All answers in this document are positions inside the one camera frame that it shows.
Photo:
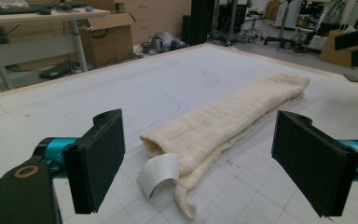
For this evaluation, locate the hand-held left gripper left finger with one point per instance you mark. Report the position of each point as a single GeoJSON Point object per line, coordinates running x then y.
{"type": "Point", "coordinates": [96, 161]}

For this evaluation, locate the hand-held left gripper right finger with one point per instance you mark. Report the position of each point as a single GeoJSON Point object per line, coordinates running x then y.
{"type": "Point", "coordinates": [315, 161]}

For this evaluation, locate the cream towel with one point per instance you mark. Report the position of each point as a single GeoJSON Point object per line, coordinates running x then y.
{"type": "Point", "coordinates": [220, 124]}

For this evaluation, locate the cardboard box with black items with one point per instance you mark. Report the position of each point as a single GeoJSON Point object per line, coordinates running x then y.
{"type": "Point", "coordinates": [345, 46]}

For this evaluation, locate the small black flat device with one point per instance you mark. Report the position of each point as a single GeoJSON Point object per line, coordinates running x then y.
{"type": "Point", "coordinates": [351, 77]}

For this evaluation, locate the black rolling stand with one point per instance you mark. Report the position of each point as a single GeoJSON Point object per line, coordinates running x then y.
{"type": "Point", "coordinates": [279, 31]}

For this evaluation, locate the black flat floor object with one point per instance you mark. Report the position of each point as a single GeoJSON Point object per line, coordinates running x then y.
{"type": "Point", "coordinates": [57, 70]}

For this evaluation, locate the open cardboard box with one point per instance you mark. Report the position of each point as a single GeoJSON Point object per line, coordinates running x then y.
{"type": "Point", "coordinates": [108, 39]}

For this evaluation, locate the grey vacuum cleaner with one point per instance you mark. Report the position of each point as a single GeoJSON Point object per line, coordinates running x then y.
{"type": "Point", "coordinates": [163, 42]}

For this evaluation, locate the white desk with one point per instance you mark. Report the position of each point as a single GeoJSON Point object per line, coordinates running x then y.
{"type": "Point", "coordinates": [34, 34]}

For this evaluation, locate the large tan cardboard boxes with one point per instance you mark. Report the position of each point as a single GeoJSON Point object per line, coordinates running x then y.
{"type": "Point", "coordinates": [149, 17]}

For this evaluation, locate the black cabinet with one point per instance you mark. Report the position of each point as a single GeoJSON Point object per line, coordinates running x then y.
{"type": "Point", "coordinates": [200, 20]}

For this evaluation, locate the black keyboard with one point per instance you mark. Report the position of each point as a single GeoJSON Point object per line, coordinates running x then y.
{"type": "Point", "coordinates": [9, 10]}

